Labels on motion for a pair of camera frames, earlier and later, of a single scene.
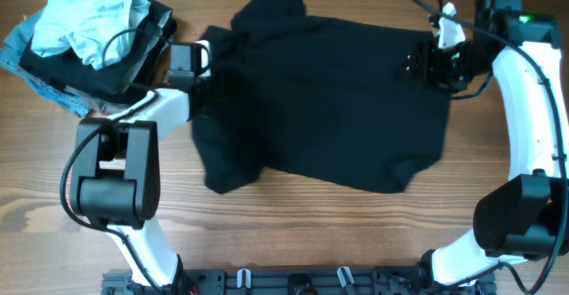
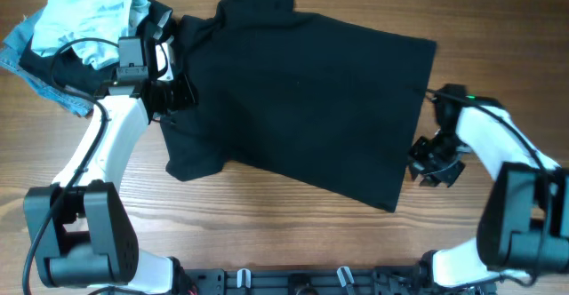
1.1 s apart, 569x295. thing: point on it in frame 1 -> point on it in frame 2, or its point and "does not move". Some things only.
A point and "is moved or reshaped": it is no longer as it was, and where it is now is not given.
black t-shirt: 316,100 is moved or reshaped
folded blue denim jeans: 17,42 does not move
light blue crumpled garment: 97,24 does not move
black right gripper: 423,58 -> 444,177
